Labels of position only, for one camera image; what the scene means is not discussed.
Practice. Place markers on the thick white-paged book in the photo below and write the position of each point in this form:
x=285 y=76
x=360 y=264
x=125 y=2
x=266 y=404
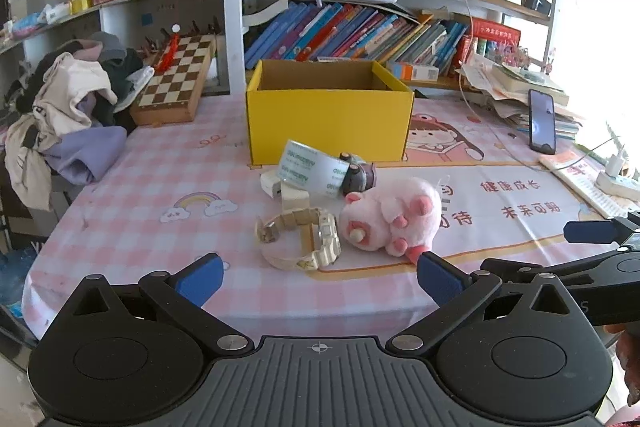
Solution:
x=267 y=14

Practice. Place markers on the white orange box with blue stripe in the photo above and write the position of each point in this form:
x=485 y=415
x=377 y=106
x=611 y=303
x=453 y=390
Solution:
x=422 y=72

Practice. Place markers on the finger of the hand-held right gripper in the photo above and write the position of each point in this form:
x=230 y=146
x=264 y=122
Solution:
x=525 y=268
x=590 y=232

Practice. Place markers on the blue plastic water bottle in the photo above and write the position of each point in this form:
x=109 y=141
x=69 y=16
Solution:
x=17 y=269

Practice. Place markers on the white power strip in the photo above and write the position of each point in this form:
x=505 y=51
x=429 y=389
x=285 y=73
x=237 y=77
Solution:
x=617 y=186

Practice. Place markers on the white frame wooden bookshelf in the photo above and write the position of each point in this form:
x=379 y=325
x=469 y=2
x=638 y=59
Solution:
x=232 y=7

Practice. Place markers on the red tassel ornament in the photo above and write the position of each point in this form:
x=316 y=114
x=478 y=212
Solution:
x=170 y=52

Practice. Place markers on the row of leaning colourful books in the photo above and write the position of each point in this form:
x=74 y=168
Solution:
x=350 y=32

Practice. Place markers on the person's right hand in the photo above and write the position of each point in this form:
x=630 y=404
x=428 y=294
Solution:
x=631 y=367

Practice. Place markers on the beige digital wristwatch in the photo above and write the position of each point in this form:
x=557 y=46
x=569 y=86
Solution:
x=327 y=234

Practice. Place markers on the white plug adapter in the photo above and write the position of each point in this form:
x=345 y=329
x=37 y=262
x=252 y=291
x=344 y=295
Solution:
x=616 y=162

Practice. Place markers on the clear packing tape roll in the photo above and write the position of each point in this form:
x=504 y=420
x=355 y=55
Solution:
x=305 y=164

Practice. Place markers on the small white charger block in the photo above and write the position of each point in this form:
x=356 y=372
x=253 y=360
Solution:
x=270 y=182

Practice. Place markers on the small beige box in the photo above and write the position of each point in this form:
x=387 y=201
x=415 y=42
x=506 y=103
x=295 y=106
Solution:
x=295 y=200

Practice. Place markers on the black smartphone on stand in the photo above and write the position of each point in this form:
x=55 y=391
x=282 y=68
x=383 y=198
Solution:
x=542 y=122

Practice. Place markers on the wooden chessboard case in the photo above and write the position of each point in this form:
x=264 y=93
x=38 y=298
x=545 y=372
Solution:
x=175 y=82

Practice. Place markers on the pile of clothes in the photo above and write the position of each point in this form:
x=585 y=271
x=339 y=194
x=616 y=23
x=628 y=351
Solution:
x=60 y=97

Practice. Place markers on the small grey toy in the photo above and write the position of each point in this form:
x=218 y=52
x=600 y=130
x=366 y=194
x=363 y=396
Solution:
x=362 y=177

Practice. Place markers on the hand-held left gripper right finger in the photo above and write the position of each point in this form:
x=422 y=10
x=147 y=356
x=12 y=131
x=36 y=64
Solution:
x=437 y=279

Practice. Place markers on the pink plush pig toy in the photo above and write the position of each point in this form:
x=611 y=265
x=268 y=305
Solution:
x=385 y=212

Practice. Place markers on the stack of papers and books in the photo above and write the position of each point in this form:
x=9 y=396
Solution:
x=510 y=82

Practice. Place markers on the white keyboard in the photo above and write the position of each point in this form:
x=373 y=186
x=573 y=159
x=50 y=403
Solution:
x=585 y=192

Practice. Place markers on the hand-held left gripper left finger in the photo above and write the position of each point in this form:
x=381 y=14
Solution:
x=205 y=277

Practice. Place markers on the yellow cardboard box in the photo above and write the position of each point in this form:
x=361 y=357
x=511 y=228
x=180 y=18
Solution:
x=325 y=122

